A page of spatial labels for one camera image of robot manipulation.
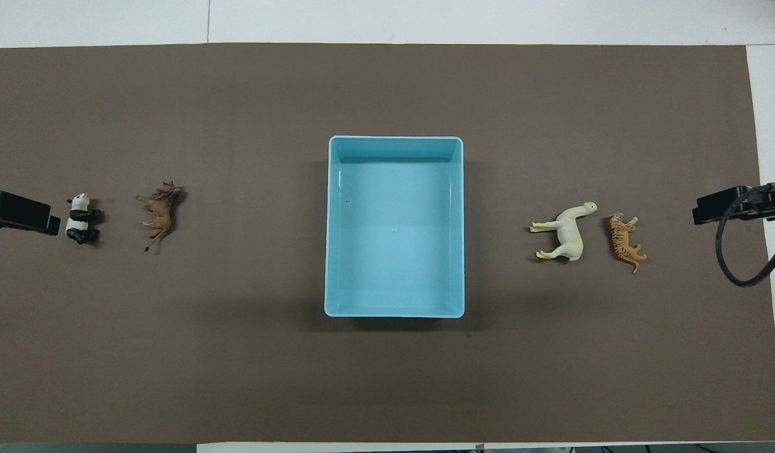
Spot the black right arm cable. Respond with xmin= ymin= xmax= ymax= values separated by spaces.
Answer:
xmin=715 ymin=165 xmax=775 ymax=288

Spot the brown table mat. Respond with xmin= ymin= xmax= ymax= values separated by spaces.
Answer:
xmin=0 ymin=43 xmax=775 ymax=444

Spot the orange striped tiger toy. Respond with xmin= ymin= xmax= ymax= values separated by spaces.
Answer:
xmin=608 ymin=213 xmax=648 ymax=274

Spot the black and white panda toy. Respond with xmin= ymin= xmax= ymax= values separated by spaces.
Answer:
xmin=65 ymin=193 xmax=103 ymax=245

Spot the brown lion toy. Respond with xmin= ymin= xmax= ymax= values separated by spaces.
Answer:
xmin=135 ymin=181 xmax=183 ymax=253

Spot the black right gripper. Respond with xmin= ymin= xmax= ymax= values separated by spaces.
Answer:
xmin=692 ymin=181 xmax=775 ymax=226

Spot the light blue storage box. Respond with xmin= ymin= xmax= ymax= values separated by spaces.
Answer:
xmin=324 ymin=135 xmax=465 ymax=318

